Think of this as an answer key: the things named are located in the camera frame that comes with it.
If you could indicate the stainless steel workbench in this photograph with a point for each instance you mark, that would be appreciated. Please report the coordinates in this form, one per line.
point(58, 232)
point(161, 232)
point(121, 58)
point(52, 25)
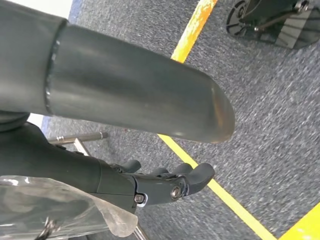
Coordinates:
point(80, 136)

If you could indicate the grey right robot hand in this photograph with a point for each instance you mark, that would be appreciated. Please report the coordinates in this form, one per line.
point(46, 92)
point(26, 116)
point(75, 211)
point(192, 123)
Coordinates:
point(124, 82)

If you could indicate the black right robot foot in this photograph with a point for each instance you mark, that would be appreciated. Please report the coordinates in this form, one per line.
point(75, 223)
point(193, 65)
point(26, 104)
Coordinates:
point(295, 30)

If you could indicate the worn yellow floor tape square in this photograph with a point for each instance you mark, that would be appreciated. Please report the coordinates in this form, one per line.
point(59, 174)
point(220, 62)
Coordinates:
point(237, 205)

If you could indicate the clear plastic film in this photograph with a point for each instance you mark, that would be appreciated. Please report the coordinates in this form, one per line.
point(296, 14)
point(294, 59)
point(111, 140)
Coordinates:
point(117, 220)

